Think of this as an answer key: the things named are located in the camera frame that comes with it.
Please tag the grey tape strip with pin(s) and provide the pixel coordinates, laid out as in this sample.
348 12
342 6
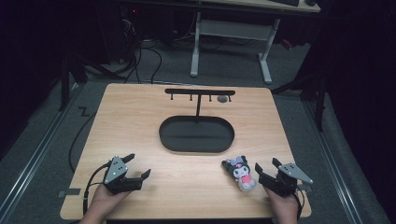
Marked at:
69 192

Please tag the person's right hand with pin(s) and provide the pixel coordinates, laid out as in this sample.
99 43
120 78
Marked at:
285 205

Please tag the small red object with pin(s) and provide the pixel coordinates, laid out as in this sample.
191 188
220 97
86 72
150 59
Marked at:
287 44

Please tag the white-framed wooden desk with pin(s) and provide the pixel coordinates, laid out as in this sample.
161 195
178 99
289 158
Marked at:
232 29

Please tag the person's left hand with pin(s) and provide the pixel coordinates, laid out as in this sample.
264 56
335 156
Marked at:
104 200

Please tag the black keyboard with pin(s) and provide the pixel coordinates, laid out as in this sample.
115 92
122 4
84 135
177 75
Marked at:
285 2

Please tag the grey round table grommet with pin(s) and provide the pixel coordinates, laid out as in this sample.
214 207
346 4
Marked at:
222 99

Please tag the black and pink plush doll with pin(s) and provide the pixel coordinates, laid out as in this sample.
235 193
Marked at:
241 174

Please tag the grey metal floor rail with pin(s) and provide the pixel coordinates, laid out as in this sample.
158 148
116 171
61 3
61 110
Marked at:
34 155
334 161

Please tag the black computer mouse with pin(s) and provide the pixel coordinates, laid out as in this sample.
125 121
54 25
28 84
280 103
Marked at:
310 2

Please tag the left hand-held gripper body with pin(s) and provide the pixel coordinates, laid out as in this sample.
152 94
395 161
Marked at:
115 171

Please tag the black hanger stand with tray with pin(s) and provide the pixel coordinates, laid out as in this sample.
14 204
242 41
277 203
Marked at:
196 134

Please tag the black metal stand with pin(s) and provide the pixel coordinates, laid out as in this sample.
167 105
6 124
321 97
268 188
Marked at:
311 93
73 81

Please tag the dark computer tower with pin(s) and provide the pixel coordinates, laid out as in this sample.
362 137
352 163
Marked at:
129 34

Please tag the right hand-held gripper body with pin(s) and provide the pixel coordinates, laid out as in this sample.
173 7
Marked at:
291 174

